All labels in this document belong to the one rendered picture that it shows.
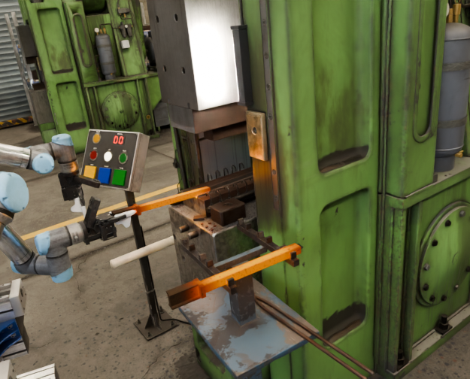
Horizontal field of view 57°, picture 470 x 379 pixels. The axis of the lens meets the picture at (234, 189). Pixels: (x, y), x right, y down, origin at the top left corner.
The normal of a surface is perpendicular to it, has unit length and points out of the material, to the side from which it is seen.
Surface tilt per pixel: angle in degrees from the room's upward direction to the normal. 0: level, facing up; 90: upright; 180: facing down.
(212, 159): 90
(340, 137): 89
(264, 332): 0
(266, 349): 0
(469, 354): 0
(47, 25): 89
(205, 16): 90
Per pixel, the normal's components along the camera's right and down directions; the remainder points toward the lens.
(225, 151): 0.57, 0.26
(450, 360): -0.10, -0.92
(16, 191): 0.98, -0.12
